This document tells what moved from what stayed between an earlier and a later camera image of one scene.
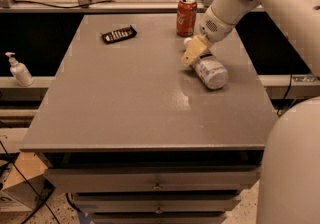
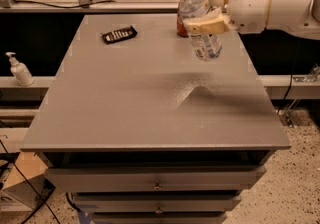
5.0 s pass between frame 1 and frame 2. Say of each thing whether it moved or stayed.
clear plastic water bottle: moved
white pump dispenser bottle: stayed
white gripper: moved
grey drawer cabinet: stayed
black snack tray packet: stayed
